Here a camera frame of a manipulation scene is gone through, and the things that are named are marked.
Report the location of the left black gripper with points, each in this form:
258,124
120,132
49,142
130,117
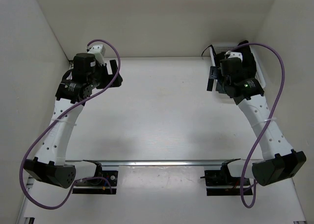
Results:
108,78

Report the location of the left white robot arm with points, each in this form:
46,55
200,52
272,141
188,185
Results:
48,165

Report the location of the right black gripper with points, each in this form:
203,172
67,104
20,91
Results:
215,74

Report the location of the black shorts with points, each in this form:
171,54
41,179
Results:
247,55

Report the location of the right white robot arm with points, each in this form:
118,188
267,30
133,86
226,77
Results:
280,160

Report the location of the white plastic basket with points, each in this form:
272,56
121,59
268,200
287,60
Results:
258,69

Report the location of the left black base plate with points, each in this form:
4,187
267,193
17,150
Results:
99,186

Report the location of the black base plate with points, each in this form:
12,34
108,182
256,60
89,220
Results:
220,184
99,186

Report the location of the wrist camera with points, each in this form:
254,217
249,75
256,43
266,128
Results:
233,54
99,52

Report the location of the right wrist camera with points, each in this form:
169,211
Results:
233,54

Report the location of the aluminium rail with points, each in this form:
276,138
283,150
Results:
133,163

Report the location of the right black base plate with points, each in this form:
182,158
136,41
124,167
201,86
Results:
220,184

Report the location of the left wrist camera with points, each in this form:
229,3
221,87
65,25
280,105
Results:
99,52

